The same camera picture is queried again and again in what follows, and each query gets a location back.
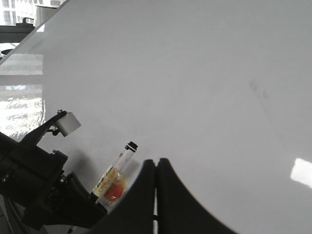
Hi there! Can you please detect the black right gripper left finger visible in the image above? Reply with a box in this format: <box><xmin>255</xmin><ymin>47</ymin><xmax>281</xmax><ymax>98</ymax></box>
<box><xmin>89</xmin><ymin>159</ymin><xmax>156</xmax><ymax>234</ymax></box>

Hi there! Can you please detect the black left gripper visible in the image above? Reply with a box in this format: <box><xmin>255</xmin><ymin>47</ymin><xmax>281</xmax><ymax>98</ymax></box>
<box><xmin>0</xmin><ymin>111</ymin><xmax>107</xmax><ymax>230</ymax></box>

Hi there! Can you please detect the white block eraser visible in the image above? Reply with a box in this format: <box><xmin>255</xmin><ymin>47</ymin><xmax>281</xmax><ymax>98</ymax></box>
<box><xmin>55</xmin><ymin>112</ymin><xmax>81</xmax><ymax>137</ymax></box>

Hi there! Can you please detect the white black dry-erase marker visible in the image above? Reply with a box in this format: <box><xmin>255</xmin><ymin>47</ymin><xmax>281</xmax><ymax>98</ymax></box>
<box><xmin>90</xmin><ymin>141</ymin><xmax>138</xmax><ymax>206</ymax></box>

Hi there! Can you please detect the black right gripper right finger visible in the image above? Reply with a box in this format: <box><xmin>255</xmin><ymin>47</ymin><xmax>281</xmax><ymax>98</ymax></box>
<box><xmin>156</xmin><ymin>158</ymin><xmax>235</xmax><ymax>234</ymax></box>

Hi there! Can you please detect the red round magnet with tape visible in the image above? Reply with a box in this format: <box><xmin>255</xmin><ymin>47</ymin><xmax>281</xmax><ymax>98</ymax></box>
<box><xmin>104</xmin><ymin>179</ymin><xmax>127</xmax><ymax>202</ymax></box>

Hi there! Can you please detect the white whiteboard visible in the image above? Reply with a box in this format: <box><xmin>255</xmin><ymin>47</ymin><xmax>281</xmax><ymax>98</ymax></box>
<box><xmin>0</xmin><ymin>0</ymin><xmax>312</xmax><ymax>234</ymax></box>

